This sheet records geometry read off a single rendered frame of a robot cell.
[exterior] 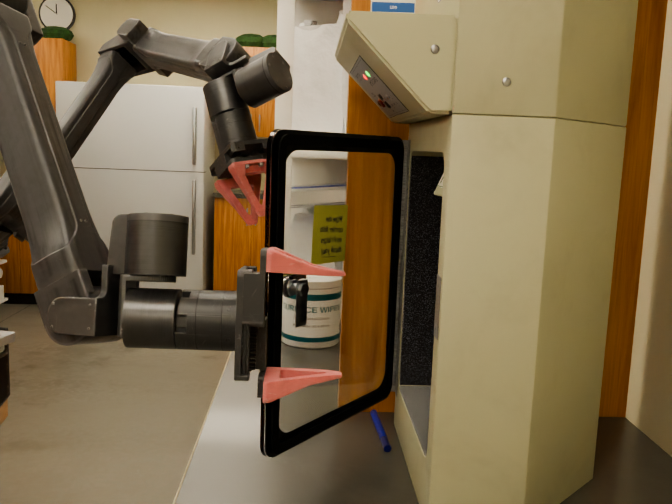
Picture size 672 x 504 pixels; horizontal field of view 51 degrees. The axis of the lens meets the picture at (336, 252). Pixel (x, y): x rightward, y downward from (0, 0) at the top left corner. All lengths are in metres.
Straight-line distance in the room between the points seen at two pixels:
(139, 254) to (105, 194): 5.19
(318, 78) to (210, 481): 1.44
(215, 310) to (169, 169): 5.09
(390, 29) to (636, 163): 0.59
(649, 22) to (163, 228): 0.85
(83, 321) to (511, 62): 0.50
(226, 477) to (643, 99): 0.85
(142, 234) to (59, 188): 0.12
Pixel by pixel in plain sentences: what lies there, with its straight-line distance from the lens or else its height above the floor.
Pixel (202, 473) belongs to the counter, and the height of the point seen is 0.94.
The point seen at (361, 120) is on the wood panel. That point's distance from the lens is 1.12.
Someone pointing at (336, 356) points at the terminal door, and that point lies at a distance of 0.97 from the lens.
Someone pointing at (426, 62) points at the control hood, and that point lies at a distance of 0.76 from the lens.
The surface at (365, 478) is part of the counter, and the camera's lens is 0.98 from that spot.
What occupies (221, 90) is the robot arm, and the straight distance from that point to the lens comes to 1.02.
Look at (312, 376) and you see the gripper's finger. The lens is 0.67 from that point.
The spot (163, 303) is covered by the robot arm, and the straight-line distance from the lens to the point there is 0.67.
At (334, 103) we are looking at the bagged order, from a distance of 2.14.
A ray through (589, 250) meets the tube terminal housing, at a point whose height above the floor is 1.26.
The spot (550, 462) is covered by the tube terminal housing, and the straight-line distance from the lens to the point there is 0.92.
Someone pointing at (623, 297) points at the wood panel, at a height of 1.15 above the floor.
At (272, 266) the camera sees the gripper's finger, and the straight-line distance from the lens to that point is 0.64.
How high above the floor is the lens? 1.37
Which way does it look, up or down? 8 degrees down
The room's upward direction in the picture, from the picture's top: 2 degrees clockwise
